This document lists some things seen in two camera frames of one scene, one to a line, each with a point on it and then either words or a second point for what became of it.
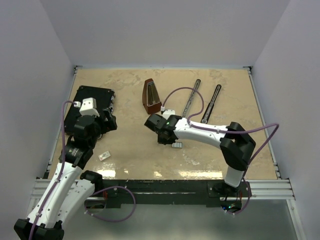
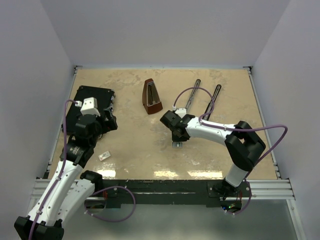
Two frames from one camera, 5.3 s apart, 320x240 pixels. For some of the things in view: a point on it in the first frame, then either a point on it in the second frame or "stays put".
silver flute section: (189, 103) stays put
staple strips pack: (179, 145) stays put
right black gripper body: (162, 140) -> (176, 138)
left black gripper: (109, 125) stays put
